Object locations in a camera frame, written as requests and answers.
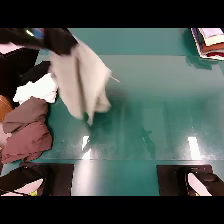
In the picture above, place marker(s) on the cream white shirt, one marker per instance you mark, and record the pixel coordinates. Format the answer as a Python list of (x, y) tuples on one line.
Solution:
[(81, 80)]

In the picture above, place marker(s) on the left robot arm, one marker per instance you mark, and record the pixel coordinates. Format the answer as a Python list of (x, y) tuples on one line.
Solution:
[(56, 40)]

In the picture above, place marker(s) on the white garment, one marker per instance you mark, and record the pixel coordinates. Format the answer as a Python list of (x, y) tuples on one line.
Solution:
[(38, 89)]

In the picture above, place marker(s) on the reddish brown garment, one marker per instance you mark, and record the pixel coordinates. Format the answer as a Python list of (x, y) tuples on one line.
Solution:
[(30, 141)]

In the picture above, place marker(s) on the black garment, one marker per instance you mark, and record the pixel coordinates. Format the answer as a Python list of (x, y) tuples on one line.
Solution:
[(16, 70)]

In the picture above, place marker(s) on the orange garment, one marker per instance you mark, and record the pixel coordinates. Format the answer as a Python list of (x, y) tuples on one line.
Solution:
[(4, 108)]

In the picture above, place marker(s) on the rust brown folded garment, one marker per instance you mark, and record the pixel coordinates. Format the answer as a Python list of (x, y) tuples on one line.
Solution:
[(213, 49)]

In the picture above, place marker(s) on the cream folded garment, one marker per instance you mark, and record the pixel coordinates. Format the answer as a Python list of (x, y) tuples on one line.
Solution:
[(215, 40)]

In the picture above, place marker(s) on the pale lilac folded garment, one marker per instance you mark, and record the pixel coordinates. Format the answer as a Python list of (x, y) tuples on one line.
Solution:
[(211, 32)]

